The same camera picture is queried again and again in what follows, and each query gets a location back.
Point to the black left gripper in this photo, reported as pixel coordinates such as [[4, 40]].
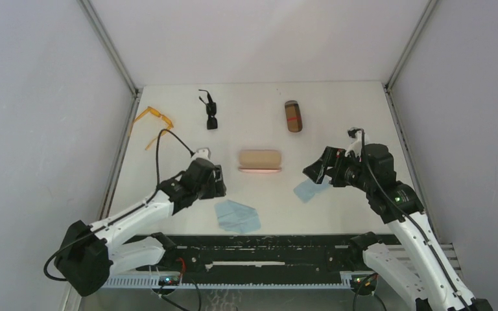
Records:
[[214, 180]]

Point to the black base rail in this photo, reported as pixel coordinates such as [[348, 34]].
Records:
[[227, 260]]

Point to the brown glasses case red stripe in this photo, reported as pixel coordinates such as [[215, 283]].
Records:
[[293, 116]]

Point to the light blue cloth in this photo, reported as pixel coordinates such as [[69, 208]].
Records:
[[307, 189], [237, 218]]

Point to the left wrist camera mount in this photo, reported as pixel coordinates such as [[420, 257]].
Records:
[[203, 153]]

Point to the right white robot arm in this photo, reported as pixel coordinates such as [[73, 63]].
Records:
[[433, 284]]

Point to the pink glasses case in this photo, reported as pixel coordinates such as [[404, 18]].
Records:
[[260, 161]]

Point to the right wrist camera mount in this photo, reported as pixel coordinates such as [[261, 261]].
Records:
[[359, 141]]

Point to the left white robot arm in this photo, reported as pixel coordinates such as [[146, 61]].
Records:
[[90, 253]]

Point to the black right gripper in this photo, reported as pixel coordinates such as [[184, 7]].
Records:
[[330, 166]]

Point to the black sunglasses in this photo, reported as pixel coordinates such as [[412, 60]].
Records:
[[211, 110]]

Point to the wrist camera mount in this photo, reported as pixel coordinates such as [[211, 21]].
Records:
[[359, 141], [203, 153]]

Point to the aluminium frame post left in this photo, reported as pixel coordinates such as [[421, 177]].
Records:
[[106, 41]]

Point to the orange translucent sunglasses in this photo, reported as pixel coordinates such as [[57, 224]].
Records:
[[158, 121]]

